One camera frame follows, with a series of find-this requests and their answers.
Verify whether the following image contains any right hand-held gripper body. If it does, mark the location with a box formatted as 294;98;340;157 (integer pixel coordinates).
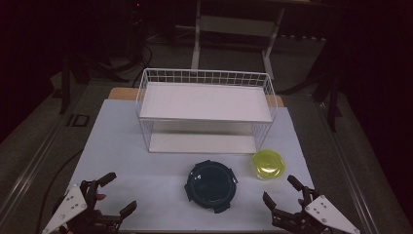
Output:
272;186;361;234

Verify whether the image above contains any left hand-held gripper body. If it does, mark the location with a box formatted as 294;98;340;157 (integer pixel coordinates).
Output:
42;178;125;234

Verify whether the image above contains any yellow-green lidded plastic container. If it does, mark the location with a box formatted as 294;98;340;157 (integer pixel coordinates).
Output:
251;148;286;180

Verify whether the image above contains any white wire shelf rack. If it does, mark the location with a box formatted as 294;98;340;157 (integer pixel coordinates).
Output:
135;67;279;155

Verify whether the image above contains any black floor socket box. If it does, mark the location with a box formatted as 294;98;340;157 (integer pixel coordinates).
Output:
66;113;91;128

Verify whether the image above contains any black metal stand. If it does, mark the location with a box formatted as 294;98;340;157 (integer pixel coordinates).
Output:
310;32;346;133

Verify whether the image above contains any dark device with red light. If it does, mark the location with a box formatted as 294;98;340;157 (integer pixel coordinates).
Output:
129;0;148;64

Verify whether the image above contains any black floor cable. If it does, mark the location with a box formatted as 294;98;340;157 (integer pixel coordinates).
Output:
33;147;86;234

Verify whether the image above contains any metal floor rail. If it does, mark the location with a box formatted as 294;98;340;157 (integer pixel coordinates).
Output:
0;97;84;228
316;100;379;234

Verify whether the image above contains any bundle of black cables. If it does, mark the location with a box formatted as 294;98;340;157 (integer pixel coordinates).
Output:
81;42;154;84

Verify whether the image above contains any white desk frame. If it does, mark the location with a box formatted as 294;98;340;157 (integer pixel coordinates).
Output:
190;0;286;80

